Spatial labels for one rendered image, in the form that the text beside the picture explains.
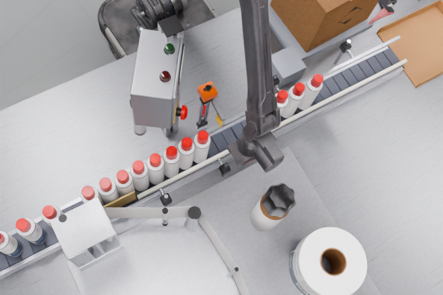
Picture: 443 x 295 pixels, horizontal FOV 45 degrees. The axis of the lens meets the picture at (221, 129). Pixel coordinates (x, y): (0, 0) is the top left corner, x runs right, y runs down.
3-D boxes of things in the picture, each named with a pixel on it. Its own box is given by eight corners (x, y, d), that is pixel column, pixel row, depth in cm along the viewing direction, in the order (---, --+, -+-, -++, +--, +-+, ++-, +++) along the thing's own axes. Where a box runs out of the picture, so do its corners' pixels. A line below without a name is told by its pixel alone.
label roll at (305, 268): (314, 314, 163) (327, 312, 149) (275, 258, 167) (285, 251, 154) (363, 276, 168) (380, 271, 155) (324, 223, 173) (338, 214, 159)
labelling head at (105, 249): (81, 271, 160) (66, 261, 136) (63, 233, 163) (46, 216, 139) (124, 249, 164) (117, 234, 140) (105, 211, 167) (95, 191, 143)
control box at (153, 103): (134, 125, 135) (129, 94, 118) (144, 66, 142) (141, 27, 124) (174, 130, 136) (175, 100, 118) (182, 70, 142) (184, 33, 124)
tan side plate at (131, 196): (107, 214, 166) (103, 207, 157) (105, 212, 166) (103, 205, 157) (136, 199, 168) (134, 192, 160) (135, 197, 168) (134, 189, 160)
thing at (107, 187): (107, 211, 167) (100, 195, 148) (100, 196, 169) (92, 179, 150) (122, 203, 169) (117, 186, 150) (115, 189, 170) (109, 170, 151)
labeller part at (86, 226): (67, 259, 137) (66, 259, 136) (49, 221, 140) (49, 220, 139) (116, 234, 140) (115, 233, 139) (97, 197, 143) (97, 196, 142)
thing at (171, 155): (167, 181, 173) (167, 162, 154) (159, 167, 174) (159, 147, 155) (181, 174, 174) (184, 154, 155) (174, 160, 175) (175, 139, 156)
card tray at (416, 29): (415, 87, 200) (420, 83, 196) (376, 33, 207) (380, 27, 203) (475, 56, 207) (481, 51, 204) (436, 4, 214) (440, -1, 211)
